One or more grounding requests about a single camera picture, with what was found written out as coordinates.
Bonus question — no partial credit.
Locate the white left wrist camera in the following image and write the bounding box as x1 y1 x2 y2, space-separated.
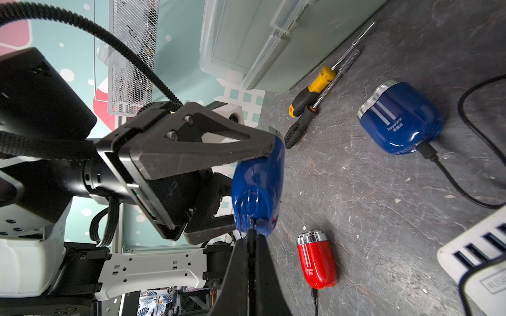
202 101 245 144

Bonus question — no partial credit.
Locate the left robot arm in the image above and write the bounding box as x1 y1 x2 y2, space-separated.
1 1 290 315

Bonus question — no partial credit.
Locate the orange black screwdriver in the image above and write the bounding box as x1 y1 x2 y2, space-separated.
284 47 361 149

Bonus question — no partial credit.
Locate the clear plastic storage box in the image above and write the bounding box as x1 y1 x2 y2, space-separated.
200 1 384 92

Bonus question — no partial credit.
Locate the white wire wall basket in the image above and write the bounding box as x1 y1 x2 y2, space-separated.
92 1 159 117

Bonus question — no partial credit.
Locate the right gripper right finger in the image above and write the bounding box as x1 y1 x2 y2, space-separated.
254 235 291 316

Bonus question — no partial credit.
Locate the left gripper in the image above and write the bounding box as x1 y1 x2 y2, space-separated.
96 101 275 245

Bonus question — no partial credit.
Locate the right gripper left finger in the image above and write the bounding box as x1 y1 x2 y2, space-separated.
208 239 249 316

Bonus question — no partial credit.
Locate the white power strip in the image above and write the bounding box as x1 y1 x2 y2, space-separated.
436 205 506 316

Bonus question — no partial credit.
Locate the yellow black screwdriver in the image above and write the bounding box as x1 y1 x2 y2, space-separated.
289 21 376 118

